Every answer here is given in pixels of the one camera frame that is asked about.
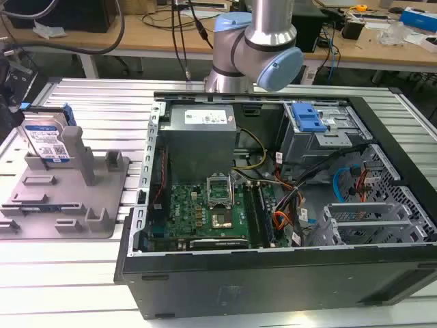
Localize hard disk in blue carrier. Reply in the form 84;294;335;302
19;103;76;164

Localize metal disk bay cage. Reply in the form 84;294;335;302
277;101;373;172

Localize clear plastic wrap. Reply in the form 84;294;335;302
31;23;68;39

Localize black box on desk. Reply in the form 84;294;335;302
5;0;117;33

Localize RAM stick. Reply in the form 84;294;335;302
1;202;83;212

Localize grey parts rack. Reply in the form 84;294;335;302
0;125;132;241

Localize wooden desk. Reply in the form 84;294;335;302
0;12;221;79
320;5;437;85

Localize grey power supply unit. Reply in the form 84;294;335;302
158;104;239;176

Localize green motherboard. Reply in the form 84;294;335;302
146;180;285;253

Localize metal socket cover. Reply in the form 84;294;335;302
206;175;234;210

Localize CPU socket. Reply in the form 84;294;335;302
210;210;234;230

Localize black graphics card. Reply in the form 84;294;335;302
188;238;249;251

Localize black RAM slot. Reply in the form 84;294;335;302
255;184;277;247
242;184;263;249

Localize blue plastic bay latch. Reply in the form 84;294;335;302
291;103;329;133

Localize black open PC case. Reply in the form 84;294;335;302
113;86;437;320

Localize black computer tower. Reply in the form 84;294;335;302
292;5;326;54

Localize small black box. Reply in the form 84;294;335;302
341;16;365;40

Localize clear plastic bag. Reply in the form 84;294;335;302
376;20;412;46

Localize blue cardboard box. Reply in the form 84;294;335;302
399;6;437;34

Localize thick grey cable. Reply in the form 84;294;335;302
0;0;124;56

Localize black hanging cables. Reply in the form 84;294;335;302
169;0;215;83

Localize locking lever wire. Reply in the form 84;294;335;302
230;169;237;210

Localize yellow and black wire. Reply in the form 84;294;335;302
232;127;268;172

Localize orange wire bundle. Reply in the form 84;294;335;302
272;210;293;241

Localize black cable bundle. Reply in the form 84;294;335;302
272;145;371;247

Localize blue hanging cable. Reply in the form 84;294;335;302
320;26;343;85

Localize blue data wire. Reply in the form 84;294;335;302
332;166;356;206

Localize red wire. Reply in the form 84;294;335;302
354;166;372;203

